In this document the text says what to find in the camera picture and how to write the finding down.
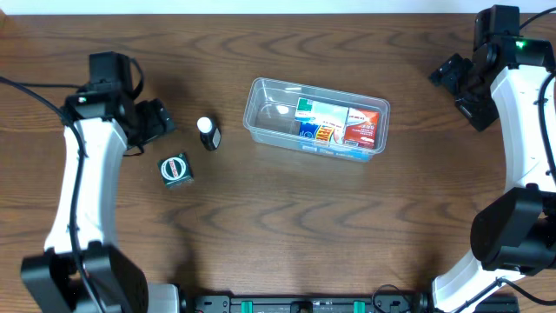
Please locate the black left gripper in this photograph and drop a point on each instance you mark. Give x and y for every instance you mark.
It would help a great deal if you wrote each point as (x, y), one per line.
(159, 120)

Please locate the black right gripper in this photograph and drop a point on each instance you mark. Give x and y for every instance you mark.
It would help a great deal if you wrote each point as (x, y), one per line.
(448, 74)

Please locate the green round-label box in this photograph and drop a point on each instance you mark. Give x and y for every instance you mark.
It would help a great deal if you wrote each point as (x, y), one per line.
(175, 170)

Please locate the dark bottle white cap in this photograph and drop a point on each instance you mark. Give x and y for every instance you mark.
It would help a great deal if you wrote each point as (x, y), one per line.
(209, 133)

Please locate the red medicine box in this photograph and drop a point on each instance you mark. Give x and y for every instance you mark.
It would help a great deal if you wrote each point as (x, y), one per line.
(361, 128)

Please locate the clear plastic container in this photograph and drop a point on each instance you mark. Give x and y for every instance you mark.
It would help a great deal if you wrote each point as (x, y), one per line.
(270, 117)

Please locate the blue Kool Fever box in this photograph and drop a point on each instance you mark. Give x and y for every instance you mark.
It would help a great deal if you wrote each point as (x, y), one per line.
(322, 132)

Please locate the white Panadol box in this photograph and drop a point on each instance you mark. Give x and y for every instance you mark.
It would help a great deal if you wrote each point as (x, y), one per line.
(312, 111)

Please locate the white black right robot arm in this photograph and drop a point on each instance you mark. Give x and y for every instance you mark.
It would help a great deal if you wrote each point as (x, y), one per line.
(510, 79)

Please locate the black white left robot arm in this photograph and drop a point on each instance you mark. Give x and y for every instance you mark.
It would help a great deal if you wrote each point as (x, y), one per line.
(82, 268)

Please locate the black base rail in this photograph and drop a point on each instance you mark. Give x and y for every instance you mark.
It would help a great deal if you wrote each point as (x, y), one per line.
(382, 302)

